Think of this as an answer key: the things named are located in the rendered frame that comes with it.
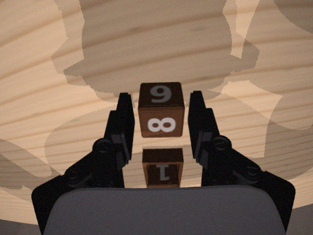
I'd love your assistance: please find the brown number cube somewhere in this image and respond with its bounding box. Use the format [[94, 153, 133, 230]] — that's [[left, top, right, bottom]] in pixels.
[[148, 164, 179, 188], [138, 82, 185, 138]]

